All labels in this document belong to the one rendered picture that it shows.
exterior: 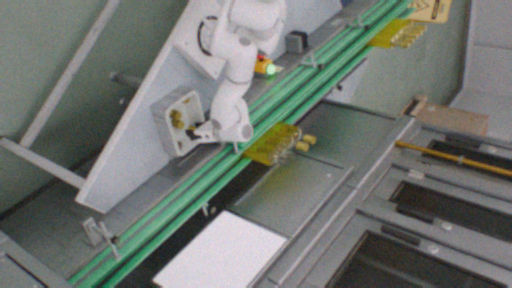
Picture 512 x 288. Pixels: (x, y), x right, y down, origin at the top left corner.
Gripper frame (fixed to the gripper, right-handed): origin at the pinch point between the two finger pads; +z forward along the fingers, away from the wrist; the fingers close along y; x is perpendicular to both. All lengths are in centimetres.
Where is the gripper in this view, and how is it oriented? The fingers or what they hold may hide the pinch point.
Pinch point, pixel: (194, 129)
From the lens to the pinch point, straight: 188.0
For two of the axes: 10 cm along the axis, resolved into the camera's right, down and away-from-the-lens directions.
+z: -7.2, -0.4, 6.9
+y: 6.1, -5.1, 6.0
